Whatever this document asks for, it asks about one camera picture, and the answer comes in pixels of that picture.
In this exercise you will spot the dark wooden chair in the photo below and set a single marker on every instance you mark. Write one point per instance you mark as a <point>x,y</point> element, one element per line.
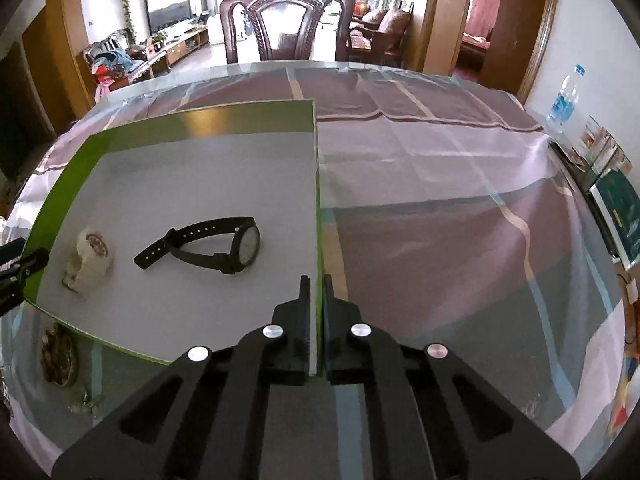
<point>235,25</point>

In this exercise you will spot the wooden door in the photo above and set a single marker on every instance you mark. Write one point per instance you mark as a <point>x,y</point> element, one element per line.
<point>520,20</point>

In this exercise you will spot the black wristwatch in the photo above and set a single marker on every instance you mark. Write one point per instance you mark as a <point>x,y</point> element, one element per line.
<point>245,245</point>

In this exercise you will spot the green tray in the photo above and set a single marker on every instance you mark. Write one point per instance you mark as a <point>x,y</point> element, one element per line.
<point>200,185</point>

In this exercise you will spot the wooden television cabinet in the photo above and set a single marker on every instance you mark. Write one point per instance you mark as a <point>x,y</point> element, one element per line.
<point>185,42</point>

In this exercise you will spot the sofa with cushions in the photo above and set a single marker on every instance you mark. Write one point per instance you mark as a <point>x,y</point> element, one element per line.
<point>385,25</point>

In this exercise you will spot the bed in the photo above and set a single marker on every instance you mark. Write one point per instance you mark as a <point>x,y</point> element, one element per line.
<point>475,42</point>

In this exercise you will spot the wooden bench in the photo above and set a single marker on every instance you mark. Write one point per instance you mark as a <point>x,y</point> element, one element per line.
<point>150,55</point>

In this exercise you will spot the water bottle with blue label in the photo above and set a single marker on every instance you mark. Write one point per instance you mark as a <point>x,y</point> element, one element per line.
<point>564,102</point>

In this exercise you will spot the hanging green vine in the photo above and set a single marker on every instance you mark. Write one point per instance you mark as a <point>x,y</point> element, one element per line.
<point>125,5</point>

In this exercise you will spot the small silver jewelry piece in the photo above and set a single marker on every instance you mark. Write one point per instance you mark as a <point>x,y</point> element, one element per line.
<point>85,402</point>

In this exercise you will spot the green book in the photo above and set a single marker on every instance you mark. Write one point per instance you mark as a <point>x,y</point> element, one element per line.
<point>617,210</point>

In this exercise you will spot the pile of clothes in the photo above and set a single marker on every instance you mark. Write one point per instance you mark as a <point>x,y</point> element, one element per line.
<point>112,62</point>

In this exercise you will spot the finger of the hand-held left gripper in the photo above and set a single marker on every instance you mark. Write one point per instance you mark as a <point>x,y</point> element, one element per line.
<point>11,252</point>
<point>27,266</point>

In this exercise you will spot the stack of books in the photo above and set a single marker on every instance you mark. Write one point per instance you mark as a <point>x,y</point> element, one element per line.
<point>597,147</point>

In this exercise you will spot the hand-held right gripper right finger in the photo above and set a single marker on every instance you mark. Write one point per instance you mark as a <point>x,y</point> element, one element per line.
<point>334,320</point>

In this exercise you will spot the colourful paper item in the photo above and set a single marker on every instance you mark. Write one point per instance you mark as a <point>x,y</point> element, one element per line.
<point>620,407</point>

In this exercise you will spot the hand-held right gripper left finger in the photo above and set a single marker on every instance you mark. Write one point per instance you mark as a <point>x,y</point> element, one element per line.
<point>300,320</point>

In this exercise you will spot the television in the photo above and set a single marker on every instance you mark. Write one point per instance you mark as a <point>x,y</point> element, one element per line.
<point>167,7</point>

